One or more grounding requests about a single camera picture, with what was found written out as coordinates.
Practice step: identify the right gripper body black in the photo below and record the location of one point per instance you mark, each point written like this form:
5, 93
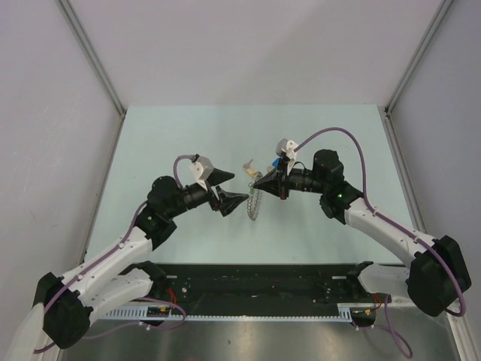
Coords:
288, 182

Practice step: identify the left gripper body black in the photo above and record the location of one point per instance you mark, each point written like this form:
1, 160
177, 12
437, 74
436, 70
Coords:
211, 196

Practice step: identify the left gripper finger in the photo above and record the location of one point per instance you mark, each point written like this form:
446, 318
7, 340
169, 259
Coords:
230, 201
218, 177

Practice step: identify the round metal keyring disc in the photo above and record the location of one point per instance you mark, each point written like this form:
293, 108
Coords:
254, 204

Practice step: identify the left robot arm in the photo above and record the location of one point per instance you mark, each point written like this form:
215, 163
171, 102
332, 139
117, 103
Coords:
75, 300

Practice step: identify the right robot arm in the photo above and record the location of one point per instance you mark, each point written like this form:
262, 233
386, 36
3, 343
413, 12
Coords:
433, 273

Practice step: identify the key with blue tag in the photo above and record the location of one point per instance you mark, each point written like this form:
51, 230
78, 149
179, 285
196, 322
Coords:
273, 165

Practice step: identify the key with yellow tag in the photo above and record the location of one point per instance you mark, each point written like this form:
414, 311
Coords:
252, 172

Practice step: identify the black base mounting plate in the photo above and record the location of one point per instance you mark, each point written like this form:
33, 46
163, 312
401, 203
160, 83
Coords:
329, 283

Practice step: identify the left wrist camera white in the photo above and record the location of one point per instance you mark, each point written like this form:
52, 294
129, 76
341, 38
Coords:
201, 168

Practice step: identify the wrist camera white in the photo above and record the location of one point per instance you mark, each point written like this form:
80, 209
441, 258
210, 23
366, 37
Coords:
201, 168
286, 147

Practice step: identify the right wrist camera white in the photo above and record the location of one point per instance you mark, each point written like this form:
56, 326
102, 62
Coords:
286, 147

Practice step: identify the slotted cable duct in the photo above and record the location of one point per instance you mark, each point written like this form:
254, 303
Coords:
145, 312

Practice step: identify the left aluminium frame post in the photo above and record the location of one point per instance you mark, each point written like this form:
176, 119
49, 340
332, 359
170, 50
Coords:
72, 19

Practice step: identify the aluminium frame post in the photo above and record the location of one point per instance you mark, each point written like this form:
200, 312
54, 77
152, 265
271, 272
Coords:
72, 19
422, 48

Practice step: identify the right aluminium frame post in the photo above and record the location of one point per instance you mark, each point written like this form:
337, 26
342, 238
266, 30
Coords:
422, 48

